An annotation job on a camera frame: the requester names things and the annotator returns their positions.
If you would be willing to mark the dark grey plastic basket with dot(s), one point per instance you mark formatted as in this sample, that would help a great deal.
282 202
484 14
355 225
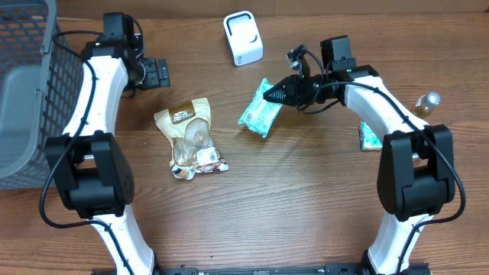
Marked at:
40 84

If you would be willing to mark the light blue wipes pack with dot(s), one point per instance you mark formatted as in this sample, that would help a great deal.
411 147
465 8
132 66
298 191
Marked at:
260 114

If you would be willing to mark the white barcode scanner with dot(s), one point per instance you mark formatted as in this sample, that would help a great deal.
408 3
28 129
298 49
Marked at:
243 37

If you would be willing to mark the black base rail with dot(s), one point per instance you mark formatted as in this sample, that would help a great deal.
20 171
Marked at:
267 271

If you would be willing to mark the brown snack packet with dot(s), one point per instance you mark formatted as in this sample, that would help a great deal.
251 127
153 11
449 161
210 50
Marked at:
187 128

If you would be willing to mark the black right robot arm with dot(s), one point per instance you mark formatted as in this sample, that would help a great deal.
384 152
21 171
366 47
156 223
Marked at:
416 176

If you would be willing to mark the teal tissue pack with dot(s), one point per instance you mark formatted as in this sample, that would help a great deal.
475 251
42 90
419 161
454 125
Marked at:
368 140

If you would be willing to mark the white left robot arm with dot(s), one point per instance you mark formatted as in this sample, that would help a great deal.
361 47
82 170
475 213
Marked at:
87 166

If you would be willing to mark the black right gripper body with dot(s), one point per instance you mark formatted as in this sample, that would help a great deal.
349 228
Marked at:
312 88

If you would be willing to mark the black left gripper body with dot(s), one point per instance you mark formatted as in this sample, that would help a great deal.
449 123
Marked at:
148 76

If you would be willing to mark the yellow bottle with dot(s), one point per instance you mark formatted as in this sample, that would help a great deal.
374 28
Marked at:
426 104

